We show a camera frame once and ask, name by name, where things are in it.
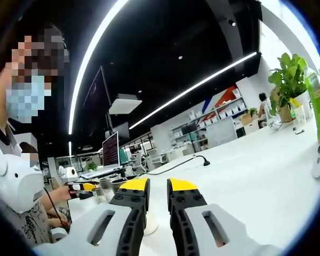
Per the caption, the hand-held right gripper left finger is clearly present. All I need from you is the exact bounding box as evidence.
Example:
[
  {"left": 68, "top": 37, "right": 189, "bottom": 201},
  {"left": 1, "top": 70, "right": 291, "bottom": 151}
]
[{"left": 31, "top": 178, "right": 151, "bottom": 256}]

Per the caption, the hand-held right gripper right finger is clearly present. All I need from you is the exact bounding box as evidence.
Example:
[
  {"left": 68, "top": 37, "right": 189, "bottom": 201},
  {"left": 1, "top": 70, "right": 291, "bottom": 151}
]
[{"left": 166, "top": 178, "right": 285, "bottom": 256}]

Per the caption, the glass seasoning bottle metal lid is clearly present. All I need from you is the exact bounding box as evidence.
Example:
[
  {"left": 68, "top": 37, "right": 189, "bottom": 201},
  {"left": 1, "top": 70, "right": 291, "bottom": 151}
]
[
  {"left": 94, "top": 178, "right": 114, "bottom": 205},
  {"left": 111, "top": 180, "right": 126, "bottom": 195},
  {"left": 143, "top": 210, "right": 159, "bottom": 237}
]

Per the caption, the green drink bottle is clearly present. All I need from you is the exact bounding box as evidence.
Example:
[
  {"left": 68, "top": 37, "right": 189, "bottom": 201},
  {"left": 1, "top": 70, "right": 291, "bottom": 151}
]
[{"left": 303, "top": 70, "right": 320, "bottom": 145}]

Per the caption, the person's left hand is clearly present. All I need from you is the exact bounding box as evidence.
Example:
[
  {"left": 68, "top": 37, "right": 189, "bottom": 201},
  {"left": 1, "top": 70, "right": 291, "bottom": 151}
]
[{"left": 57, "top": 185, "right": 71, "bottom": 202}]

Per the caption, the open laptop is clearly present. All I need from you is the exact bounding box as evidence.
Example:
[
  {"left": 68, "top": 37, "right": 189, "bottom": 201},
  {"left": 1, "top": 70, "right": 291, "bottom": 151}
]
[{"left": 79, "top": 131, "right": 123, "bottom": 180}]

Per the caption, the teal chair back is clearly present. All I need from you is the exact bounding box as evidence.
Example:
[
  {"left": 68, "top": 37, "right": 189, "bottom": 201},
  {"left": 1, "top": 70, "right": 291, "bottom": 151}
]
[{"left": 119, "top": 149, "right": 130, "bottom": 165}]

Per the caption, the white chest-worn device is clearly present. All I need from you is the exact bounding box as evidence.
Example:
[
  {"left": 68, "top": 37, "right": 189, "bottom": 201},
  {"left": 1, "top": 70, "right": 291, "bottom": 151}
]
[{"left": 0, "top": 127, "right": 45, "bottom": 214}]

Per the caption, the person's patterned grey shirt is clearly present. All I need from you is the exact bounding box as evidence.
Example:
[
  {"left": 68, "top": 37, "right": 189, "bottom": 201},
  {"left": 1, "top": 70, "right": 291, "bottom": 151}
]
[{"left": 0, "top": 202, "right": 54, "bottom": 245}]

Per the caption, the small black monitor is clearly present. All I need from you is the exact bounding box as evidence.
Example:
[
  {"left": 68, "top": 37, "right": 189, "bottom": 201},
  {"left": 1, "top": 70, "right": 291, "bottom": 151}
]
[{"left": 110, "top": 122, "right": 130, "bottom": 139}]

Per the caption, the hanging black monitor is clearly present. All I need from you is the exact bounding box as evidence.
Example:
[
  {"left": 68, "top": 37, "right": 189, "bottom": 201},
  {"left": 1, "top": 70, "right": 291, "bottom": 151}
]
[{"left": 82, "top": 66, "right": 113, "bottom": 126}]

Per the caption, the ceiling air conditioner unit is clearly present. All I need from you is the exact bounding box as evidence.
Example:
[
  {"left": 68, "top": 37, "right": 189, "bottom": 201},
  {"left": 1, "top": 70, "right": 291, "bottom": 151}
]
[{"left": 108, "top": 93, "right": 143, "bottom": 115}]

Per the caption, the grey partition panel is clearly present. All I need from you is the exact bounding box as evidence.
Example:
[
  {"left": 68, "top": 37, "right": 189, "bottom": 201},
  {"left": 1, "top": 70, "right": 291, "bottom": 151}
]
[{"left": 205, "top": 117, "right": 238, "bottom": 147}]

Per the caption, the black monitor on stand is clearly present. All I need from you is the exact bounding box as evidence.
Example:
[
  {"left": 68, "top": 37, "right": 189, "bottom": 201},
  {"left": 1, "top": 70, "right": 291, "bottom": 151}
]
[{"left": 180, "top": 124, "right": 197, "bottom": 153}]

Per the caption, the cardboard box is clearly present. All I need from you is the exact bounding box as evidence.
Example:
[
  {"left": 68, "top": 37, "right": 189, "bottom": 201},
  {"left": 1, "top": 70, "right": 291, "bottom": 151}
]
[{"left": 240, "top": 113, "right": 257, "bottom": 126}]

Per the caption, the curved ceiling light strip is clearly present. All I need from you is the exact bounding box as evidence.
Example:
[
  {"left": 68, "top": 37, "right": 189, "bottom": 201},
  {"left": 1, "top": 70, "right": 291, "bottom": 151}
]
[{"left": 68, "top": 0, "right": 130, "bottom": 135}]

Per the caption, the shelf with white boxes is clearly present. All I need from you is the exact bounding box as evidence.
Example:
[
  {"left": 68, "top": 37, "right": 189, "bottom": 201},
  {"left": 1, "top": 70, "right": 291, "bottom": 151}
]
[{"left": 170, "top": 89, "right": 247, "bottom": 134}]

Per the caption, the white plant pot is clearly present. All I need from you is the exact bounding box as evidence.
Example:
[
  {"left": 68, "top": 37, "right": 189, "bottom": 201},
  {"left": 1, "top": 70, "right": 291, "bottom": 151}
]
[{"left": 293, "top": 92, "right": 310, "bottom": 126}]

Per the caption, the straight ceiling light strip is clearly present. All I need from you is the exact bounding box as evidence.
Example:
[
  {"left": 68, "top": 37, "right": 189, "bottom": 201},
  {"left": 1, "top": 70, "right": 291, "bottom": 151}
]
[{"left": 129, "top": 52, "right": 258, "bottom": 131}]

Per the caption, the green potted plant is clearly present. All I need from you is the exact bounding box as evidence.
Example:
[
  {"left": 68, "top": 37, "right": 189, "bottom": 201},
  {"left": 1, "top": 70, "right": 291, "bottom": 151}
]
[{"left": 268, "top": 52, "right": 310, "bottom": 123}]

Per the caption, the black device cable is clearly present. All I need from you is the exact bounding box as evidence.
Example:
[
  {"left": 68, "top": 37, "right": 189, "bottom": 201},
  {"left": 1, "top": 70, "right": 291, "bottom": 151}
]
[{"left": 42, "top": 186, "right": 70, "bottom": 234}]

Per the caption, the black cable with round base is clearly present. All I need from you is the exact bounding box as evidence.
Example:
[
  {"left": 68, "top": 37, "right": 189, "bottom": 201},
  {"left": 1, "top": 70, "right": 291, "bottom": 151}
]
[{"left": 138, "top": 155, "right": 211, "bottom": 177}]

